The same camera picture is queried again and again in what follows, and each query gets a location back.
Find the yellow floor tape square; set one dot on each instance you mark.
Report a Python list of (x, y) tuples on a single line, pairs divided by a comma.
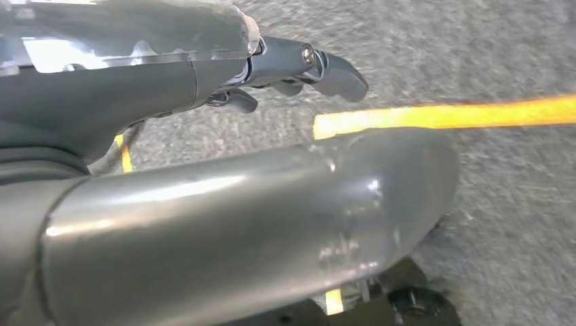
[(450, 114), (125, 157)]

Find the black robot left foot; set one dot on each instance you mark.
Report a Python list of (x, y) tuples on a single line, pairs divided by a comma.
[(418, 310)]

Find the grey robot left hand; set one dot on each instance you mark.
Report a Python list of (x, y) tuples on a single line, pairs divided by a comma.
[(225, 216)]

